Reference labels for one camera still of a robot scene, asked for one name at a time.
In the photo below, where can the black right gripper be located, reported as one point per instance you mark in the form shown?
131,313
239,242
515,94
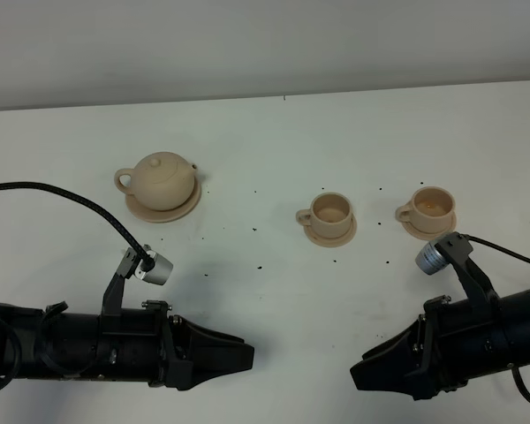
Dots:
459,343

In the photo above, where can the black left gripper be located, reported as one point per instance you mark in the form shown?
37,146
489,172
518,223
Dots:
148,345

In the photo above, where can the beige ceramic teapot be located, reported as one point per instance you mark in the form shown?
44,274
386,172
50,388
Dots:
160,181

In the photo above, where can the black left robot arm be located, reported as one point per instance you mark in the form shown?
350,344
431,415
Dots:
50,344

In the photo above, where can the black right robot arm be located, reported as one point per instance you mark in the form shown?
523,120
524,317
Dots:
516,322

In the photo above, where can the beige teapot saucer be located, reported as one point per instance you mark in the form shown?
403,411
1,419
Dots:
154,216

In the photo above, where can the beige right cup saucer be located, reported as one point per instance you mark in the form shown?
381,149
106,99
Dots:
430,236

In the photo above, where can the beige cup saucer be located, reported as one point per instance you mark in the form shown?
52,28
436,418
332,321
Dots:
430,236
332,242

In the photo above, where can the beige left cup saucer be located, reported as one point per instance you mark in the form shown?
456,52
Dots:
332,242

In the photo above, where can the beige right teacup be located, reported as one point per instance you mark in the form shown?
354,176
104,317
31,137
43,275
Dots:
430,209

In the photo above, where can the beige teacup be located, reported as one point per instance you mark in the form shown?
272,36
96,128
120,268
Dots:
430,209
329,216

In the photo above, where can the beige left teacup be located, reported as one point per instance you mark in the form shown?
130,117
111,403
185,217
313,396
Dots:
329,216

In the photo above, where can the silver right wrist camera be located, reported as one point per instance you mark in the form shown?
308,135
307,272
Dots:
454,249

